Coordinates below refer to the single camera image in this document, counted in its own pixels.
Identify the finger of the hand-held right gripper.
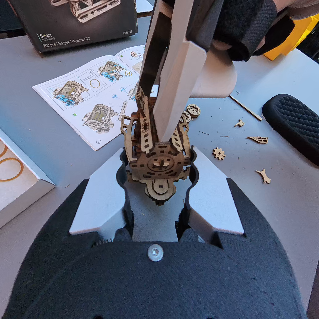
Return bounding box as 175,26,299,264
153,0,207,143
138,0,175,97

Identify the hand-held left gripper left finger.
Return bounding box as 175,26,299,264
69,147,135,242

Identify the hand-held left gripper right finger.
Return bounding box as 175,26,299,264
175,146,245,243

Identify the wooden submarine model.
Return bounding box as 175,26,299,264
120,87,192,206

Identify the black model kit box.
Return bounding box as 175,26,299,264
7,0,138,53

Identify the person's right hand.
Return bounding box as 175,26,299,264
277,0,319,21

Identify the four-legged wooden piece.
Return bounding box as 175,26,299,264
256,168,271,184

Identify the light wooden strip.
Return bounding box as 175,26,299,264
228,95,263,122

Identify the white cardboard tray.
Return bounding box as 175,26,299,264
0,128,56,228

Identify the yellow plastic bin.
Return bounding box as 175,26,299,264
263,14,319,61

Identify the open instruction booklet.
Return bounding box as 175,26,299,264
32,44,159,151

